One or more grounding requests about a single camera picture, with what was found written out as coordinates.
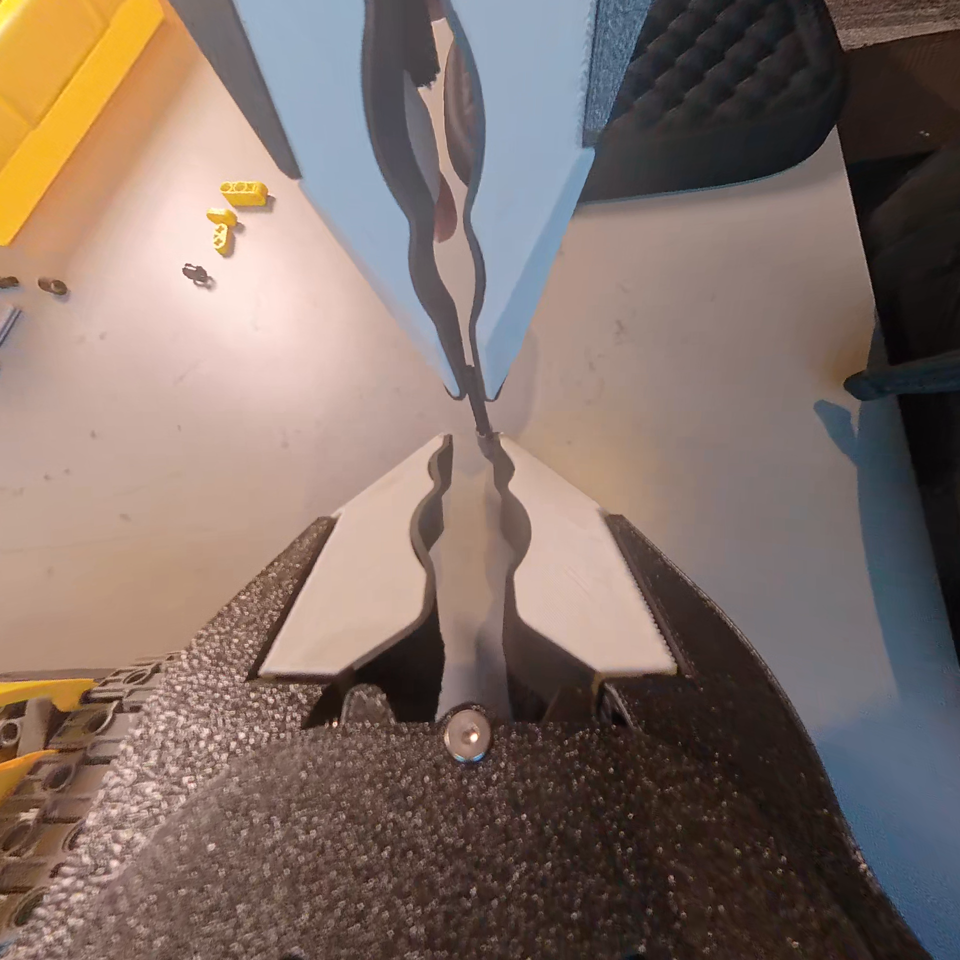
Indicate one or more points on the small black axle pin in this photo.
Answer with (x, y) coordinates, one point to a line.
(195, 274)

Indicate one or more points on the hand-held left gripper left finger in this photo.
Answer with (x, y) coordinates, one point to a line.
(345, 600)

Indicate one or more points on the grey toy track belt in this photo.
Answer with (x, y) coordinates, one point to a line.
(75, 750)

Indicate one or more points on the person's right hand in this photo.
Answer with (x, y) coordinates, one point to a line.
(446, 206)

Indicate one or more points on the black quilted pad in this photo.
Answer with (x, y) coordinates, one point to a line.
(712, 75)

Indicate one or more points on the yellow short beam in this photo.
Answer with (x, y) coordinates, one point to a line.
(244, 191)

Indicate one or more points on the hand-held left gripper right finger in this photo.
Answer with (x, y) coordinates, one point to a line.
(592, 600)

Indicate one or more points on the yellow plastic storage bin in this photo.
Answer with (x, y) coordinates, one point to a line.
(45, 75)

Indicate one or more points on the grey desk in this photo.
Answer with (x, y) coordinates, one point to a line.
(187, 450)

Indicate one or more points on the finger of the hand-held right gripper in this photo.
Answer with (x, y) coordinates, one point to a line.
(532, 112)
(322, 112)

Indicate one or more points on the pile of small building pieces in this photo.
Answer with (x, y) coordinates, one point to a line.
(52, 285)

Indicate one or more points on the thin black axle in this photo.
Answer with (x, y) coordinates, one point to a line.
(475, 401)

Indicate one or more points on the small yellow building piece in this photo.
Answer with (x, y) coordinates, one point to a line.
(221, 229)

